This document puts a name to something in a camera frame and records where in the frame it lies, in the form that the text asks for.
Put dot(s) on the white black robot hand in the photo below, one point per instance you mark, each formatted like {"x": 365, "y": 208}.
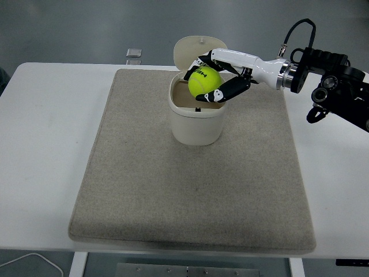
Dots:
{"x": 245, "y": 60}

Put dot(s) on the yellow tennis ball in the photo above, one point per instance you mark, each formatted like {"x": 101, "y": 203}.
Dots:
{"x": 204, "y": 82}

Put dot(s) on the cream lidded bin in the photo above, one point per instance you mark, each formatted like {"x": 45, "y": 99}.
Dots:
{"x": 196, "y": 127}

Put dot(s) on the square metal floor plate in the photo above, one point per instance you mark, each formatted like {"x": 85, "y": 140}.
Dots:
{"x": 134, "y": 52}
{"x": 133, "y": 61}

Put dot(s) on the beige felt mat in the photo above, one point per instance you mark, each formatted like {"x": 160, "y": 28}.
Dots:
{"x": 178, "y": 187}

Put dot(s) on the white table leg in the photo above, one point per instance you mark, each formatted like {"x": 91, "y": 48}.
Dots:
{"x": 296, "y": 268}
{"x": 78, "y": 265}

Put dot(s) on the grey metal plate with screws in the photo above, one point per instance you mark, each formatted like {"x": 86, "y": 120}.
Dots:
{"x": 187, "y": 271}

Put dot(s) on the black table control panel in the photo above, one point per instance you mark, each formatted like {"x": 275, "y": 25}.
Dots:
{"x": 351, "y": 262}

